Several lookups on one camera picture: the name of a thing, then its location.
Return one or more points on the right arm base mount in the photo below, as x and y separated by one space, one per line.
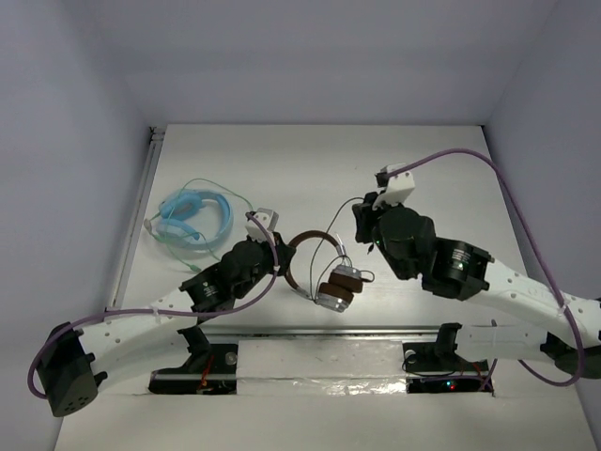
434 367

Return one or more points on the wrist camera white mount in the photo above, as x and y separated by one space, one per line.
260 225
396 184

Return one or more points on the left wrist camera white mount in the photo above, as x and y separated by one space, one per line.
260 225

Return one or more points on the aluminium rail left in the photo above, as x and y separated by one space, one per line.
123 270

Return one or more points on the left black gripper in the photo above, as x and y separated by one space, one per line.
283 251

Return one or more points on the aluminium rail front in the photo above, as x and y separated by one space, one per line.
306 330

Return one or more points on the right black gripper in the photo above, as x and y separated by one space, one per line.
365 213

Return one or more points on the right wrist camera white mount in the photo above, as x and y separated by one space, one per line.
396 184

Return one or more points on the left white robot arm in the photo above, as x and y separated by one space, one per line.
81 358

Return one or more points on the aluminium rail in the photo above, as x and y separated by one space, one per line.
306 330
123 270

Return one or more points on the blue headphones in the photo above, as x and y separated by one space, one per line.
194 220

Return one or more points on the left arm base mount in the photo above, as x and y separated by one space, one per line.
210 369

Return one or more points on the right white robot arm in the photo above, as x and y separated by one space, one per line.
554 326

